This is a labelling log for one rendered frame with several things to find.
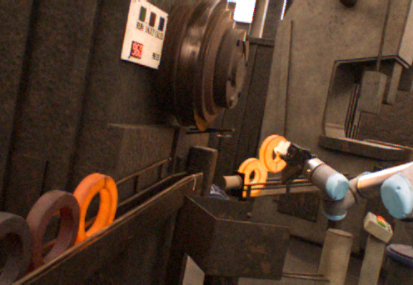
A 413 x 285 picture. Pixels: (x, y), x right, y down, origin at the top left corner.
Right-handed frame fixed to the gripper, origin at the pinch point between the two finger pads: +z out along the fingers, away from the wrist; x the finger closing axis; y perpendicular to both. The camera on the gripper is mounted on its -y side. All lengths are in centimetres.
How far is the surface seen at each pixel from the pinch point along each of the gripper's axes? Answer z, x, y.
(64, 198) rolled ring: -56, 119, 5
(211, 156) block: 4.8, 28.0, -8.4
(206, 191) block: 0.7, 27.5, -22.0
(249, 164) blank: 5.5, 5.2, -10.6
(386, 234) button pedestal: -38, -44, -17
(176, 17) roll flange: 8, 64, 39
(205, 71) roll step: -9, 58, 27
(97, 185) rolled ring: -47, 107, 3
